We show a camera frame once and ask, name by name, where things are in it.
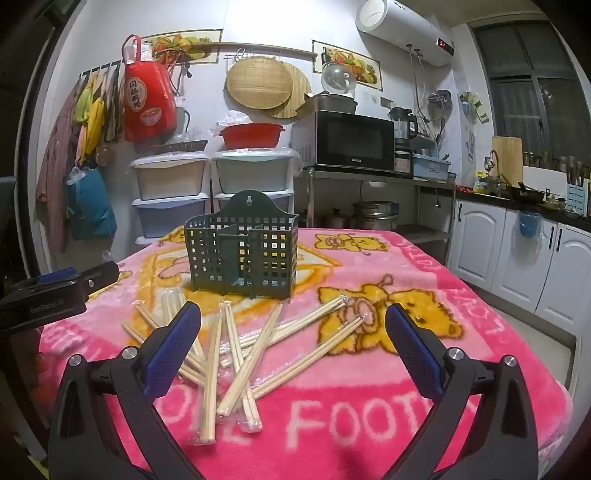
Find large steel pot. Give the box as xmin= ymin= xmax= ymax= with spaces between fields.
xmin=353 ymin=200 xmax=399 ymax=232

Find wooden cutting board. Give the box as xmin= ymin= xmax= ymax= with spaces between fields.
xmin=492 ymin=136 xmax=523 ymax=178

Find white kitchen cabinet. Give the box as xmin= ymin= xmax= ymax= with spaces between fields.
xmin=445 ymin=198 xmax=591 ymax=333

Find pile of chopsticks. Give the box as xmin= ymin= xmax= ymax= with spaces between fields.
xmin=121 ymin=286 xmax=377 ymax=446

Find pale green storage bin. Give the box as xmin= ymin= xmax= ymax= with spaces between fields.
xmin=211 ymin=148 xmax=296 ymax=195

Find wooden pole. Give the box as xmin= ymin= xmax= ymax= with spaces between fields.
xmin=217 ymin=42 xmax=318 ymax=58

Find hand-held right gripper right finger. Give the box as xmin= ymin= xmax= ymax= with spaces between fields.
xmin=385 ymin=303 xmax=540 ymax=480

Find green plastic utensil basket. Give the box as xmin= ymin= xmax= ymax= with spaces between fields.
xmin=184 ymin=191 xmax=298 ymax=298

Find beige storage bin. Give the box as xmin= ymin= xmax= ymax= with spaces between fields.
xmin=130 ymin=154 xmax=209 ymax=201

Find teal hanging bag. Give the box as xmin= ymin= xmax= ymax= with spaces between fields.
xmin=69 ymin=168 xmax=117 ymax=241

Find black kitchen countertop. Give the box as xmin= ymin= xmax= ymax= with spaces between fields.
xmin=455 ymin=187 xmax=591 ymax=227

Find steel faucet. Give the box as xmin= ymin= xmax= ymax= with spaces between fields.
xmin=485 ymin=150 xmax=504 ymax=185

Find blue knife block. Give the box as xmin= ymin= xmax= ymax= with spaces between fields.
xmin=567 ymin=182 xmax=591 ymax=215

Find green and white wall pouch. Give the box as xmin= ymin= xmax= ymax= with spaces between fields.
xmin=459 ymin=91 xmax=490 ymax=123

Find blue plastic bag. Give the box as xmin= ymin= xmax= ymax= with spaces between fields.
xmin=518 ymin=210 xmax=542 ymax=238

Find pink hanging garment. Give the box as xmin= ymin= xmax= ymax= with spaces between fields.
xmin=37 ymin=90 xmax=78 ymax=252

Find water heater hoses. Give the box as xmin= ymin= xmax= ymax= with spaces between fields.
xmin=406 ymin=44 xmax=431 ymax=121

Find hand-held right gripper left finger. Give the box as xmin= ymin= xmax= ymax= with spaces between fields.
xmin=48 ymin=302 xmax=204 ymax=480

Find open cardboard box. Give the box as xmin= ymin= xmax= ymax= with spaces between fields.
xmin=295 ymin=92 xmax=358 ymax=116

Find red hanging bag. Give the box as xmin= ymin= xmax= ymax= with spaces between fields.
xmin=121 ymin=34 xmax=178 ymax=143

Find black microwave oven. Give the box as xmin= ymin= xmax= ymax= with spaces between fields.
xmin=291 ymin=110 xmax=397 ymax=174

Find steel shelf rack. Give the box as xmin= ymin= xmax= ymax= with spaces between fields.
xmin=295 ymin=166 xmax=458 ymax=266

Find black frying pan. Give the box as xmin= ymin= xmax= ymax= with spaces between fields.
xmin=505 ymin=182 xmax=548 ymax=204

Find pink printed bear blanket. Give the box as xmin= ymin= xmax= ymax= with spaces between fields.
xmin=37 ymin=226 xmax=573 ymax=480

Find glass dome lid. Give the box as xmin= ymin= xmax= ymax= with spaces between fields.
xmin=321 ymin=60 xmax=358 ymax=95

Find red plastic basin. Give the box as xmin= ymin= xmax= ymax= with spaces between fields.
xmin=218 ymin=122 xmax=286 ymax=151

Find pale blue plastic box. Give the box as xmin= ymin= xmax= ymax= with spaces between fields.
xmin=412 ymin=152 xmax=451 ymax=181

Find small steel kettle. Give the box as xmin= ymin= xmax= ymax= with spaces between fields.
xmin=323 ymin=208 xmax=352 ymax=229

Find fruit wall poster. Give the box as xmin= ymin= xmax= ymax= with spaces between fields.
xmin=141 ymin=30 xmax=223 ymax=63
xmin=311 ymin=40 xmax=384 ymax=86

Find round bamboo tray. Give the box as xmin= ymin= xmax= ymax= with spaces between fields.
xmin=265 ymin=60 xmax=312 ymax=121
xmin=225 ymin=56 xmax=294 ymax=110

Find row of spice bottles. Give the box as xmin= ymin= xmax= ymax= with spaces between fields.
xmin=524 ymin=152 xmax=591 ymax=181

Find blue storage bin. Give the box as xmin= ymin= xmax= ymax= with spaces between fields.
xmin=131 ymin=194 xmax=209 ymax=238

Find dark framed window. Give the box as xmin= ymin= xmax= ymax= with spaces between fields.
xmin=468 ymin=21 xmax=591 ymax=160

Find yellow hanging cloths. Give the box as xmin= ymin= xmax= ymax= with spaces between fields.
xmin=74 ymin=76 xmax=108 ymax=162

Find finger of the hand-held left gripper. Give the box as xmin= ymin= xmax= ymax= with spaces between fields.
xmin=38 ymin=262 xmax=120 ymax=294

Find black blender jug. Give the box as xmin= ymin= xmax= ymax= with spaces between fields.
xmin=389 ymin=107 xmax=419 ymax=141

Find white cylindrical water heater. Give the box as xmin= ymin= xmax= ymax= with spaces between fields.
xmin=355 ymin=0 xmax=458 ymax=68

